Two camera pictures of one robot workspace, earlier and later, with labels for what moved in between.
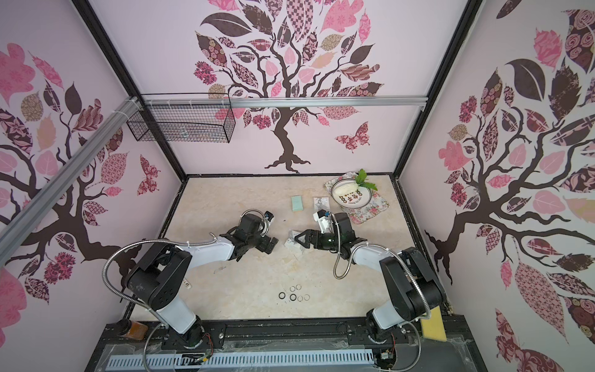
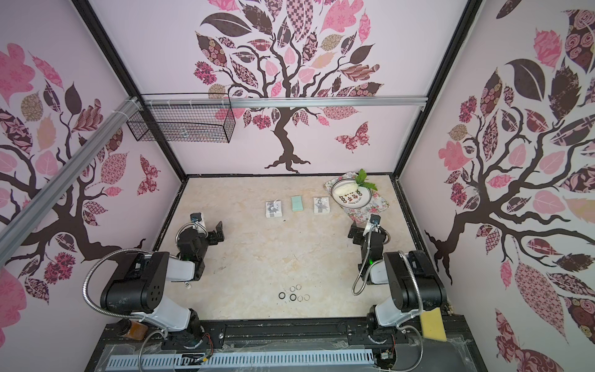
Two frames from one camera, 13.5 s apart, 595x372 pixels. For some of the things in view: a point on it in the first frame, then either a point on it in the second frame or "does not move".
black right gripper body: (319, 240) to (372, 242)
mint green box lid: (297, 203) does not move
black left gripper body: (263, 243) to (213, 239)
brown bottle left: (139, 331) does not move
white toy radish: (352, 186) does not move
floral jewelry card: (321, 203) does not move
